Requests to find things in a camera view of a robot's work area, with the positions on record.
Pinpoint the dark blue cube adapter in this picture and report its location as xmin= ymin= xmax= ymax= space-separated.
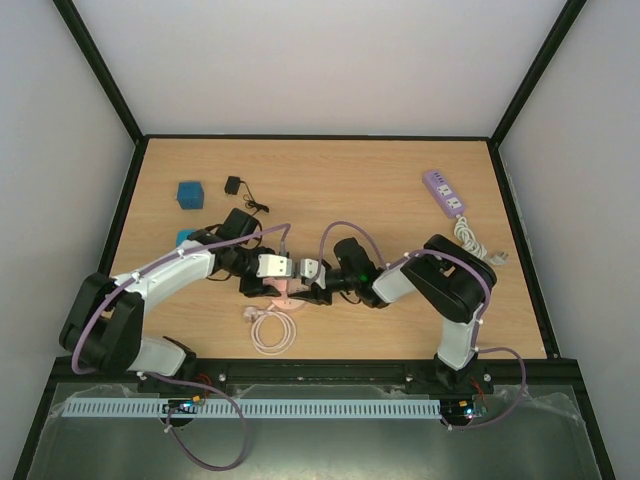
xmin=176 ymin=181 xmax=204 ymax=210

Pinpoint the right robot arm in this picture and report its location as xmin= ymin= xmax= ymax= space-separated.
xmin=291 ymin=234 xmax=497 ymax=392

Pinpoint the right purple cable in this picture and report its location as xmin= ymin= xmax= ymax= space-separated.
xmin=319 ymin=220 xmax=529 ymax=432

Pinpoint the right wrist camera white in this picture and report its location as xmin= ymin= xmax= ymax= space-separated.
xmin=297 ymin=258 xmax=326 ymax=289

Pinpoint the pink round socket base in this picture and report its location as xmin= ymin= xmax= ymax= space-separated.
xmin=271 ymin=298 xmax=307 ymax=312

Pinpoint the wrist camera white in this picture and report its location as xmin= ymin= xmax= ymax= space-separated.
xmin=297 ymin=258 xmax=326 ymax=289
xmin=256 ymin=254 xmax=293 ymax=278

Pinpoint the light blue cube adapter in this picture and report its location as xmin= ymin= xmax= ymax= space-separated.
xmin=175 ymin=229 xmax=195 ymax=247

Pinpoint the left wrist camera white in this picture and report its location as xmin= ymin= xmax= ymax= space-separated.
xmin=256 ymin=254 xmax=293 ymax=278

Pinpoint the purple cable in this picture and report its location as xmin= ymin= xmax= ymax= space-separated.
xmin=319 ymin=220 xmax=529 ymax=432
xmin=72 ymin=222 xmax=293 ymax=471

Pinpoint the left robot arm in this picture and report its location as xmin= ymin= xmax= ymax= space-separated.
xmin=59 ymin=209 xmax=293 ymax=377

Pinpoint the pink cube socket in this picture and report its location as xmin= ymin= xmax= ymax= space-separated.
xmin=263 ymin=277 xmax=309 ymax=296

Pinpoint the black frame rail front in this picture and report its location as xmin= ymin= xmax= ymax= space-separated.
xmin=47 ymin=357 xmax=586 ymax=398

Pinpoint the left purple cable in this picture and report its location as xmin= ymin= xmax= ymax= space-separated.
xmin=72 ymin=222 xmax=293 ymax=471

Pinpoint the white power strip cable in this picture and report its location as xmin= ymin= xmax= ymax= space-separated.
xmin=452 ymin=214 xmax=511 ymax=265

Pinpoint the black charger plug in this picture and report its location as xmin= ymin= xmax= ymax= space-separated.
xmin=224 ymin=176 xmax=242 ymax=195

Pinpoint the light blue cable duct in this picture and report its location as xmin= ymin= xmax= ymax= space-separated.
xmin=62 ymin=398 xmax=441 ymax=420

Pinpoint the purple power strip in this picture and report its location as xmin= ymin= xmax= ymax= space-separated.
xmin=422 ymin=170 xmax=465 ymax=219

